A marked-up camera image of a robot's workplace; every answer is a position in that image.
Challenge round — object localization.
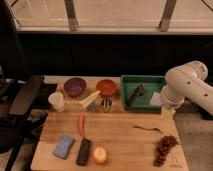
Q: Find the blue sponge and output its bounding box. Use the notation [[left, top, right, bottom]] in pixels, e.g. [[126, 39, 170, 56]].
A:
[[53, 135, 75, 159]]

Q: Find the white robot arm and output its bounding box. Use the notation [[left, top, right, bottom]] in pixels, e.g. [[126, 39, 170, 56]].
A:
[[160, 61, 213, 120]]

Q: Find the white plastic cup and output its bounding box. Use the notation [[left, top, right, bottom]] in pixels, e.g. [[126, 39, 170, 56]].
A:
[[48, 92, 64, 112]]

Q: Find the white cloth piece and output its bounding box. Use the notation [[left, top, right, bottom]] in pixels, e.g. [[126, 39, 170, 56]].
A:
[[149, 92, 162, 106]]

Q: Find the bunch of dark grapes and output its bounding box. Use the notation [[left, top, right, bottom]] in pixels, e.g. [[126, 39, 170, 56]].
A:
[[153, 135, 178, 167]]

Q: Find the dark thin twig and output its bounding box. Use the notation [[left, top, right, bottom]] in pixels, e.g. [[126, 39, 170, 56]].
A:
[[132, 125, 164, 133]]

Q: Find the dark metal spoon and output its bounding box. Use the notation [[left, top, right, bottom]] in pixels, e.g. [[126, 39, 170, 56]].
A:
[[128, 84, 144, 105]]

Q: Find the green plastic tray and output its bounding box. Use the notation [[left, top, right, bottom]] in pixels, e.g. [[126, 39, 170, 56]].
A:
[[120, 75, 165, 113]]

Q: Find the orange bowl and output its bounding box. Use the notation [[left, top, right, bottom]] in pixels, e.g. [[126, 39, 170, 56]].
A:
[[96, 79, 117, 97]]

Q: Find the yellow round fruit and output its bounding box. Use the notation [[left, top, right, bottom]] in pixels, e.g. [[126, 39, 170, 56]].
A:
[[93, 147, 107, 164]]

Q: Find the wooden cutting board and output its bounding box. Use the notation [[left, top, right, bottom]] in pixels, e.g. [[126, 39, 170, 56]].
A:
[[30, 76, 190, 171]]

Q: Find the orange carrot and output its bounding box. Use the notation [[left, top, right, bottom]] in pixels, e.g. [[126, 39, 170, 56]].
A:
[[78, 114, 86, 138]]

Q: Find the black rectangular block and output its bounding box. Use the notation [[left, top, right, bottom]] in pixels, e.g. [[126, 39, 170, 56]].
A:
[[76, 138, 91, 166]]

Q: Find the purple bowl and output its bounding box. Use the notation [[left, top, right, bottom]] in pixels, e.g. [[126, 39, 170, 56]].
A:
[[64, 77, 86, 97]]

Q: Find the black office chair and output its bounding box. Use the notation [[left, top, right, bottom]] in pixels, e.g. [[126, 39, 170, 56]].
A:
[[0, 0, 46, 171]]

